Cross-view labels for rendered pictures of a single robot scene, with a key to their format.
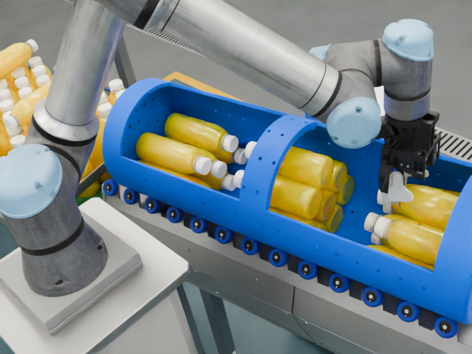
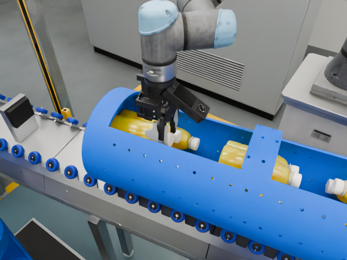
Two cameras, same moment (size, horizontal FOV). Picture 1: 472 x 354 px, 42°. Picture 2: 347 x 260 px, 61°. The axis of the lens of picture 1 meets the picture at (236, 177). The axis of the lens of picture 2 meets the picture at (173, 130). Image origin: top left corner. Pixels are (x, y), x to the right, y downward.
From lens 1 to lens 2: 1.49 m
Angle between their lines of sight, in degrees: 95
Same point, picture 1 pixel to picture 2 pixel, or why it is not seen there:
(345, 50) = (205, 8)
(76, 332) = (314, 66)
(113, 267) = (320, 77)
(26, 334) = not seen: hidden behind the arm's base
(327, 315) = not seen: hidden behind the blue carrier
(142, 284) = (301, 84)
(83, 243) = (337, 58)
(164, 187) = not seen: outside the picture
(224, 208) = (290, 147)
